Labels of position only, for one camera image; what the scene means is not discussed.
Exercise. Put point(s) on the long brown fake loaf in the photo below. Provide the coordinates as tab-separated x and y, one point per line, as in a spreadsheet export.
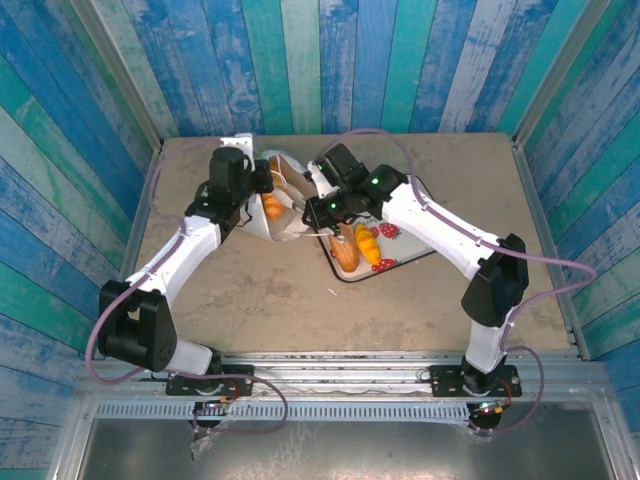
345	255

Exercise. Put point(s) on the white printed paper bag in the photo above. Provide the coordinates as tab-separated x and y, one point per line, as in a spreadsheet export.
290	225

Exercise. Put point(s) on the orange fake bread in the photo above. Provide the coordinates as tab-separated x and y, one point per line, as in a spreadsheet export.
273	206

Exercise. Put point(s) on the yellow striped fake bread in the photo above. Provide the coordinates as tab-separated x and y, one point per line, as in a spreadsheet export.
367	245

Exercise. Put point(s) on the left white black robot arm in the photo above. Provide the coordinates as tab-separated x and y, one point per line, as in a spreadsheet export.
170	250

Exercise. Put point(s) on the white strawberry print tray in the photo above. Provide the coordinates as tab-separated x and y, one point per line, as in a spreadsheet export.
405	245

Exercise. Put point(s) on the steel sheet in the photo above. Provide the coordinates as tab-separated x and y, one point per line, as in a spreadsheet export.
350	450

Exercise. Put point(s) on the clear plastic scrap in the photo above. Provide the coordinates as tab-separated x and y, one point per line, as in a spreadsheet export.
200	447

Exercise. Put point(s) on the aluminium table side rail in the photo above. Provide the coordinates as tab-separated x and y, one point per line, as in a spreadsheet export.
536	200
141	200

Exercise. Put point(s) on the aluminium rail frame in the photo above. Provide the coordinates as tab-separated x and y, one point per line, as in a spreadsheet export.
340	375

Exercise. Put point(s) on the aluminium corner post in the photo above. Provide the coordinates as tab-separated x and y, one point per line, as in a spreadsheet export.
553	65
118	65

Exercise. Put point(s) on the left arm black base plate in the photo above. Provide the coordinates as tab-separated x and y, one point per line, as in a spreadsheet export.
240	385

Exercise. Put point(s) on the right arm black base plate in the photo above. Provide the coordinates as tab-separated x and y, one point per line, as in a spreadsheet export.
445	382

